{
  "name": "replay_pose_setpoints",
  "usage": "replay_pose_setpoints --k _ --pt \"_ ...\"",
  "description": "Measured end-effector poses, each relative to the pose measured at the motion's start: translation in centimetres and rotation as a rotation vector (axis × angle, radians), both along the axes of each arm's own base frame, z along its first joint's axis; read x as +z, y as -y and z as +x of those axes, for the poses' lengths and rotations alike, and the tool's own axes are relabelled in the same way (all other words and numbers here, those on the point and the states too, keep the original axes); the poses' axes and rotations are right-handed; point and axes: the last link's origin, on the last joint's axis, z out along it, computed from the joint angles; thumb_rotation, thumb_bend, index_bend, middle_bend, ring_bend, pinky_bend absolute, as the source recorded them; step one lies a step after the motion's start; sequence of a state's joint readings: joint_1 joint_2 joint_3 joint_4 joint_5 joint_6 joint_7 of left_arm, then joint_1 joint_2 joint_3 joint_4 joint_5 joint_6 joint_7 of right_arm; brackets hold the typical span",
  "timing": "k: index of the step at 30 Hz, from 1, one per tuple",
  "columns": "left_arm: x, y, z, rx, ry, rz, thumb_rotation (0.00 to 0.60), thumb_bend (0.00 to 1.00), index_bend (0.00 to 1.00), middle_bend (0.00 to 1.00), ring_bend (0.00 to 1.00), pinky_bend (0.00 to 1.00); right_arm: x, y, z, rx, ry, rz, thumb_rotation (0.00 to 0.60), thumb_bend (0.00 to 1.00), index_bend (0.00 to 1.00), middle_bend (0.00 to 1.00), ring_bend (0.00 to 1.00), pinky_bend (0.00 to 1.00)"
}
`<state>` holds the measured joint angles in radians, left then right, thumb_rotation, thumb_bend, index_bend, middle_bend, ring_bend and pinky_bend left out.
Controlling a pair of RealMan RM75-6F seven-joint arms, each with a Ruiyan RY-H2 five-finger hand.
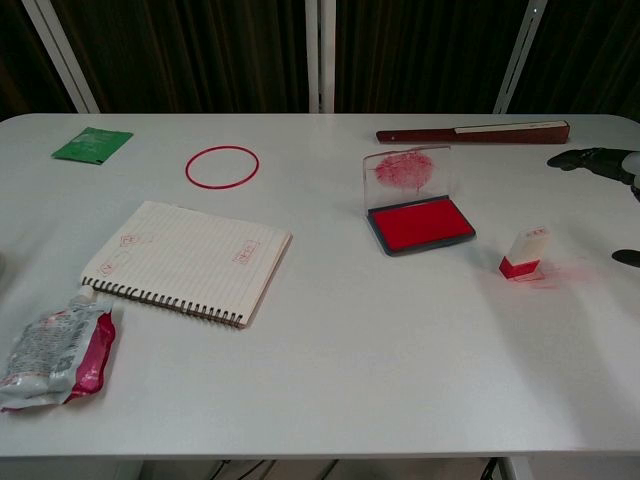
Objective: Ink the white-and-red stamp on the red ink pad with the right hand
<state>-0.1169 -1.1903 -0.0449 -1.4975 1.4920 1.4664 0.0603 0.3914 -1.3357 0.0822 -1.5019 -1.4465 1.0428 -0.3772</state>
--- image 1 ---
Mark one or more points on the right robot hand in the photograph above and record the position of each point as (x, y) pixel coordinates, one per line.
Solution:
(595, 160)

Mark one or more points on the red white stamp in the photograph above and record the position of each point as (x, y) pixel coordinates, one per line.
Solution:
(524, 256)

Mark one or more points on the dark red folding fan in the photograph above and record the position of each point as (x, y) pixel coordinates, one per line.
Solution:
(475, 134)

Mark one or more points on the red ink pad case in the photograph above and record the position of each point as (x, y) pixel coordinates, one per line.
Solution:
(420, 227)

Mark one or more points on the spiral notebook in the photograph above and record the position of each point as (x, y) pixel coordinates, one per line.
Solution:
(190, 255)

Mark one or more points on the green sachet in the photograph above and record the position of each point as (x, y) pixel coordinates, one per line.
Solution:
(91, 145)

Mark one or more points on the silver red spout pouch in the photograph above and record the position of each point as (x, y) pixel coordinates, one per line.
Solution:
(50, 355)

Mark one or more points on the white slanted frame pole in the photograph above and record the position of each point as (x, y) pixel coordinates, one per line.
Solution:
(517, 55)
(60, 55)

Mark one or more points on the white upright frame pole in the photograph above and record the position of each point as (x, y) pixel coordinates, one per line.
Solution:
(321, 55)

